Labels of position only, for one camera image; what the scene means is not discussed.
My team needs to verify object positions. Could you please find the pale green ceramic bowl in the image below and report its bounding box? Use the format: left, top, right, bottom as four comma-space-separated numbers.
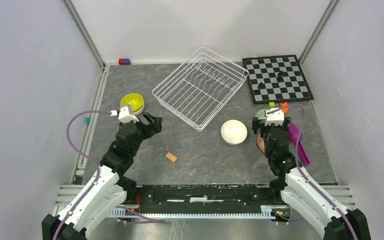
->
255, 109, 267, 120

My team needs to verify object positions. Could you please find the blue white patterned bowl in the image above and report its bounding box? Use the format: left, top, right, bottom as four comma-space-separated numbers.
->
256, 134, 265, 154

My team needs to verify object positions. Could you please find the white ribbed bowl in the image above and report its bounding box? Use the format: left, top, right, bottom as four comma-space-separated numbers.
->
220, 119, 248, 146

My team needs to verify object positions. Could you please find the yellow bowl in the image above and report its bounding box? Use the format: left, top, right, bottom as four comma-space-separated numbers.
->
120, 93, 145, 112

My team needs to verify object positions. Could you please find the white wire dish rack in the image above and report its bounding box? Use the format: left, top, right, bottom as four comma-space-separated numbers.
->
152, 46, 249, 132

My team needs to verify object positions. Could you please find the plain white bowl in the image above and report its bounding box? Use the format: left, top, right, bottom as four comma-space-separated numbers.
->
133, 104, 145, 116

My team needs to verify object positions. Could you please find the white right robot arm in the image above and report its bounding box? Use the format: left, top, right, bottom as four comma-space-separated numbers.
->
251, 117, 371, 240

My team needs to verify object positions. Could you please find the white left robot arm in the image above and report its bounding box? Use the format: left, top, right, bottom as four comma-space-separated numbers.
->
41, 110, 163, 240

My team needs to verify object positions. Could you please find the magenta plastic scoop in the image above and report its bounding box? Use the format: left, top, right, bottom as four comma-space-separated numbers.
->
288, 122, 311, 166

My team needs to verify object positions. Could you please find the lime green cube block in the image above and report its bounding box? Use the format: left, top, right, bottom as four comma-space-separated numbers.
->
268, 102, 276, 108

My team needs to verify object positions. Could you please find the orange curved plastic piece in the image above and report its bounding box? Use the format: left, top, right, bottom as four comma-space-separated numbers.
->
279, 101, 289, 114

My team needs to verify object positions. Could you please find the tan wooden block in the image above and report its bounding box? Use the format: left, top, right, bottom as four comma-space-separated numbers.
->
165, 152, 178, 163

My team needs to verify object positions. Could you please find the black chess piece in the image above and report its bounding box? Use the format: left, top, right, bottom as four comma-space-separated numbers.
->
277, 71, 285, 78
257, 82, 266, 90

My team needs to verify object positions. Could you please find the black white chessboard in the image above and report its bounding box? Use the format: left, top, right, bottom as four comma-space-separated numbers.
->
242, 54, 314, 105

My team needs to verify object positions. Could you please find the red purple block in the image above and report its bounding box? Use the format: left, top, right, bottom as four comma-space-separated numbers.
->
118, 58, 131, 65

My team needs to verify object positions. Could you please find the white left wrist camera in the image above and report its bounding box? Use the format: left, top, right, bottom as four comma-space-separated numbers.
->
110, 104, 139, 124

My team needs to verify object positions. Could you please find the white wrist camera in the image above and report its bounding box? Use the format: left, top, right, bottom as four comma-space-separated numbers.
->
264, 107, 285, 126
110, 104, 139, 124

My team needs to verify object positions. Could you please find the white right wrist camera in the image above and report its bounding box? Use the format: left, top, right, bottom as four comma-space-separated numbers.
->
264, 107, 285, 126

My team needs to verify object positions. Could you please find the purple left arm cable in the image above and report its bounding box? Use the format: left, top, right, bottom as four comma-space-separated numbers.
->
51, 110, 166, 240

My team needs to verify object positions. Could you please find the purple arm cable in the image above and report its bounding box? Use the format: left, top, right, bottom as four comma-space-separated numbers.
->
51, 110, 166, 240
266, 104, 359, 240

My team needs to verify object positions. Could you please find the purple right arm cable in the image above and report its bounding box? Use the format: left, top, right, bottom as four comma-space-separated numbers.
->
266, 104, 359, 240

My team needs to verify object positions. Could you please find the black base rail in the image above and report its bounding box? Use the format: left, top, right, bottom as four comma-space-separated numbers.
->
122, 184, 287, 215

